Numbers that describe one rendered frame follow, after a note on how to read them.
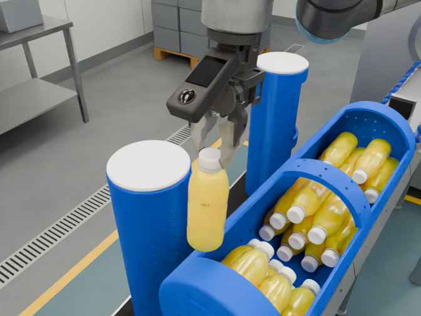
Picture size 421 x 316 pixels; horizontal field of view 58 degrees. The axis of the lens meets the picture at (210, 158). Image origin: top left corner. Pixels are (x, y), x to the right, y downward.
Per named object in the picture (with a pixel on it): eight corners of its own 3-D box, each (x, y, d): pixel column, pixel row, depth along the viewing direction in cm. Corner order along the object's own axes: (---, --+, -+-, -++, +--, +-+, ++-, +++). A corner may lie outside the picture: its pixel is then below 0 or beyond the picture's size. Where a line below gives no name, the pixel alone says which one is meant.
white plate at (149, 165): (199, 145, 136) (199, 147, 137) (126, 135, 141) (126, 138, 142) (175, 195, 114) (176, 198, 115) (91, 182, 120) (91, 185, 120)
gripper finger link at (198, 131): (218, 147, 67) (232, 102, 61) (197, 160, 62) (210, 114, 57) (204, 138, 68) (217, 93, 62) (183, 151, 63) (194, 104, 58)
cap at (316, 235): (325, 231, 90) (322, 235, 88) (325, 242, 92) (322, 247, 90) (310, 225, 92) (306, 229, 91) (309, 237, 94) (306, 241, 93)
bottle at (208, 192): (190, 224, 75) (193, 145, 65) (225, 229, 75) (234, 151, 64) (182, 251, 70) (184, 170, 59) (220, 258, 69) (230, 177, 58)
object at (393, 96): (406, 131, 164) (418, 100, 155) (403, 136, 161) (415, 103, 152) (383, 125, 169) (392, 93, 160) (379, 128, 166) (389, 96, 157)
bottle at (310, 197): (319, 160, 104) (285, 196, 92) (344, 170, 100) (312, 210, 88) (314, 179, 108) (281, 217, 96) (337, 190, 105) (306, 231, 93)
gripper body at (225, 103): (261, 107, 60) (275, 29, 54) (231, 125, 54) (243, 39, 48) (221, 92, 64) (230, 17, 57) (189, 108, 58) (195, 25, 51)
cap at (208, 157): (200, 153, 63) (201, 143, 62) (223, 156, 63) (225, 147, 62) (196, 167, 60) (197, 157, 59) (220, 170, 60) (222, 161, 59)
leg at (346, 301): (348, 309, 198) (379, 223, 161) (343, 318, 194) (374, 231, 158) (337, 303, 201) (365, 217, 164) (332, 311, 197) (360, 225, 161)
